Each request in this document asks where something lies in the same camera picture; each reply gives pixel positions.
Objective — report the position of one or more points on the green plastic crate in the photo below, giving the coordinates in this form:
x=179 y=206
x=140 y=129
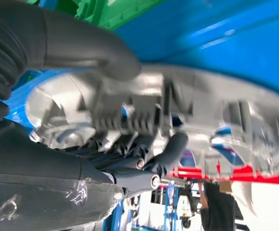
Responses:
x=120 y=12

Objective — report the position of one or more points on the blue metal shelf rack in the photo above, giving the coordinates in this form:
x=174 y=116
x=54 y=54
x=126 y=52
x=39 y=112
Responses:
x=226 y=38

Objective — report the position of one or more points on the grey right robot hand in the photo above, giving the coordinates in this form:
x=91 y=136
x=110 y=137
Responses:
x=33 y=191

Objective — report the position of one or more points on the red barrier belt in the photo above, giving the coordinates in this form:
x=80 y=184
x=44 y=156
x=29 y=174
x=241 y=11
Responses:
x=261 y=177

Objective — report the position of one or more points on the person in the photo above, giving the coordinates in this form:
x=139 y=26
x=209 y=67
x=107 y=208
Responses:
x=219 y=210

